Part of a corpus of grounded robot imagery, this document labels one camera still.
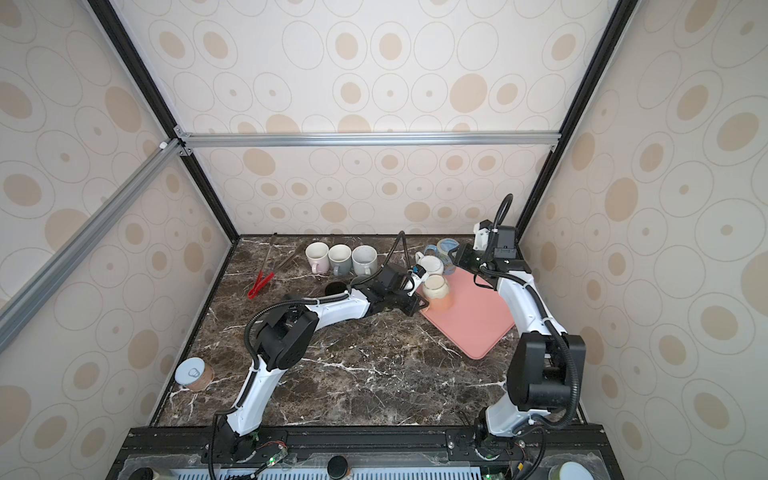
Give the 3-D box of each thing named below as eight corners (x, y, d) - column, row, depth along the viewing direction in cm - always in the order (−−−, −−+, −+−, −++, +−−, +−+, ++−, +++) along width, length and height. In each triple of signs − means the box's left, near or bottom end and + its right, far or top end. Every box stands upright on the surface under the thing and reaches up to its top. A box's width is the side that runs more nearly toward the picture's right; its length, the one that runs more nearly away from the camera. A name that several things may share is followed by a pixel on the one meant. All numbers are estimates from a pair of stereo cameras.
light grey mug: (330, 285, 107) (325, 267, 99) (334, 263, 114) (329, 244, 106) (351, 285, 107) (348, 267, 99) (353, 263, 114) (350, 244, 106)
